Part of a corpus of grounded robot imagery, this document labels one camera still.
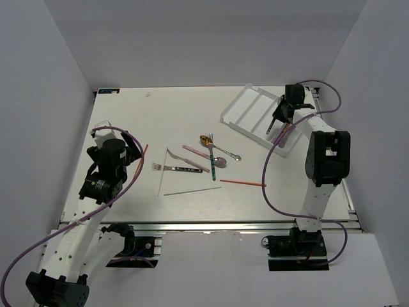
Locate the iridescent rainbow knife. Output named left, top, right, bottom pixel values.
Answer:
left=276, top=123, right=291, bottom=148

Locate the silver spoon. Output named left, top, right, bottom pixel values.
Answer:
left=266, top=118, right=275, bottom=135

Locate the fork with pink handle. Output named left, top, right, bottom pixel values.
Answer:
left=166, top=147, right=210, bottom=173

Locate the fork with green patterned handle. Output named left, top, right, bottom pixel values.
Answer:
left=207, top=134, right=216, bottom=181

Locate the silver spoon ornate handle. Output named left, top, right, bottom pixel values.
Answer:
left=214, top=157, right=227, bottom=168

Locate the gold spoon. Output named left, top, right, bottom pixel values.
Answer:
left=200, top=134, right=242, bottom=161

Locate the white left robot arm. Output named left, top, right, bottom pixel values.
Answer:
left=26, top=127, right=143, bottom=306

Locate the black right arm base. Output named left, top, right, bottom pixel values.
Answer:
left=261, top=227, right=329, bottom=272

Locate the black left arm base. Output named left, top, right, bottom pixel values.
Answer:
left=101, top=223, right=162, bottom=269

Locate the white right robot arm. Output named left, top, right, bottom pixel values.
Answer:
left=272, top=84, right=351, bottom=233

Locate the white divided utensil tray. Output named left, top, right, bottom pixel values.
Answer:
left=220, top=83, right=285, bottom=150

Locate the orange chopstick on left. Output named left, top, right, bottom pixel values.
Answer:
left=133, top=144, right=149, bottom=178

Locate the orange chopstick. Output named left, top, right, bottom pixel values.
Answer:
left=219, top=179, right=266, bottom=187
left=133, top=144, right=149, bottom=178

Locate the white chopstick upright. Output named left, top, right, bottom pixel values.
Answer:
left=157, top=147, right=168, bottom=197

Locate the left blue table label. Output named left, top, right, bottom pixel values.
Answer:
left=97, top=88, right=120, bottom=95

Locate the orange chopstick on right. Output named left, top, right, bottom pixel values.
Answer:
left=219, top=179, right=266, bottom=187

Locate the grey chopstick lying flat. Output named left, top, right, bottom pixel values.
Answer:
left=163, top=186, right=222, bottom=196

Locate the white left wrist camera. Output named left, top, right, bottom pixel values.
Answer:
left=90, top=120, right=117, bottom=148

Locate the fork with black patterned handle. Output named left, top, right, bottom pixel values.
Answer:
left=151, top=163, right=203, bottom=173

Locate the aluminium table front rail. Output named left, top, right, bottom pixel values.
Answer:
left=60, top=219, right=364, bottom=233

